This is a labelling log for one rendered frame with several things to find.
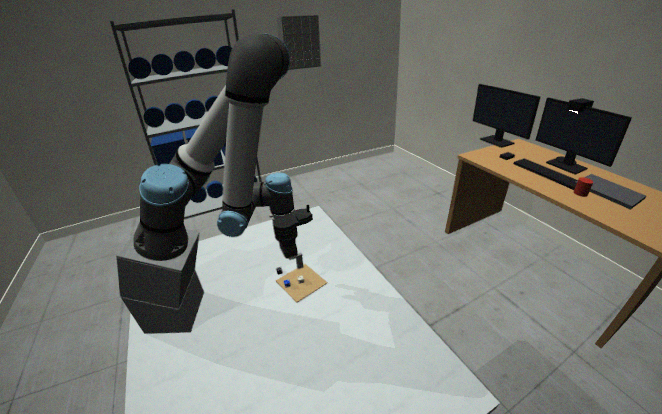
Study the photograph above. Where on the tan mat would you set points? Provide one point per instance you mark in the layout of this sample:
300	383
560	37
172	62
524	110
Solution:
312	282

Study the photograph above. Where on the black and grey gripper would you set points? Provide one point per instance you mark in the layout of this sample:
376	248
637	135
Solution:
285	230

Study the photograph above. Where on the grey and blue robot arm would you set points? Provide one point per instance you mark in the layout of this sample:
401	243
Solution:
254	63

